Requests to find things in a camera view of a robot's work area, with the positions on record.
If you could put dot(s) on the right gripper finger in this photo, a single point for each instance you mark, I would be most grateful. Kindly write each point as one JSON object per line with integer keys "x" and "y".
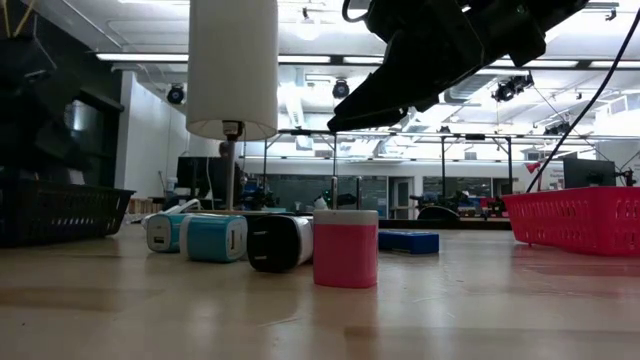
{"x": 400, "y": 85}
{"x": 425, "y": 105}

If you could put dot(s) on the dark blue box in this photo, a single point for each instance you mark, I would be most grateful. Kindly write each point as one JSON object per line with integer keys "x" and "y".
{"x": 408, "y": 242}

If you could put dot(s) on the teal USB wall charger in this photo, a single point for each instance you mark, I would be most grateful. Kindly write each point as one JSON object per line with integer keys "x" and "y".
{"x": 212, "y": 239}
{"x": 160, "y": 232}

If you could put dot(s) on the pink and white USB charger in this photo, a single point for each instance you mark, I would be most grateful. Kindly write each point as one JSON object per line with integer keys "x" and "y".
{"x": 345, "y": 255}

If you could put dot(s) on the white charger with black face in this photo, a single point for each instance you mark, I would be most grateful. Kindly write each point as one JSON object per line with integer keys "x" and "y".
{"x": 275, "y": 243}

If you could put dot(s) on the black plastic basket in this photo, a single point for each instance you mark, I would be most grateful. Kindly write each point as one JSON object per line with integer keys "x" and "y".
{"x": 60, "y": 210}

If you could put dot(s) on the black ceiling spotlight cluster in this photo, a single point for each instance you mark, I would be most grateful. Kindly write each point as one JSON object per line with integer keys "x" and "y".
{"x": 512, "y": 87}

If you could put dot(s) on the dark domed object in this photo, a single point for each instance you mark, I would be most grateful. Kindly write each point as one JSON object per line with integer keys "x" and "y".
{"x": 438, "y": 213}

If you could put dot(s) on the wooden crate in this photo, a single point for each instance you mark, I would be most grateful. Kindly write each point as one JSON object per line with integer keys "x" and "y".
{"x": 140, "y": 205}

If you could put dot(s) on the background robot with green lights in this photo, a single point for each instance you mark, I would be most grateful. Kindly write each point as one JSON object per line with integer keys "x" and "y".
{"x": 345, "y": 200}

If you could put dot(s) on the red desk lamp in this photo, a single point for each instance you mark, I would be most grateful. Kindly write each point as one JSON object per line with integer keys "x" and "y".
{"x": 533, "y": 167}

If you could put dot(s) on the long fluorescent ceiling light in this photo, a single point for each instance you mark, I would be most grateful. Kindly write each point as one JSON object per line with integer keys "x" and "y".
{"x": 142, "y": 56}

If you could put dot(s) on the black computer monitor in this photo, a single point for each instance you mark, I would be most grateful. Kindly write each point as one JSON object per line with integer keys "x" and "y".
{"x": 589, "y": 172}
{"x": 200, "y": 172}

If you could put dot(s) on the white shade table lamp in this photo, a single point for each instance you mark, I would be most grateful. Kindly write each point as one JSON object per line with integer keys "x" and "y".
{"x": 230, "y": 65}

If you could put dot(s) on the red plastic basket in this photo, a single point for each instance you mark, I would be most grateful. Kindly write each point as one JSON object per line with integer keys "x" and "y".
{"x": 575, "y": 220}

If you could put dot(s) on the black device on stand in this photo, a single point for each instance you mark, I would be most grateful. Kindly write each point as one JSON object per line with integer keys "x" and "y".
{"x": 626, "y": 177}

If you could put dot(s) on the black gantry frame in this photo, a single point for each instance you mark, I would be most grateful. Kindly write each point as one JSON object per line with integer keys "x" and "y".
{"x": 443, "y": 165}

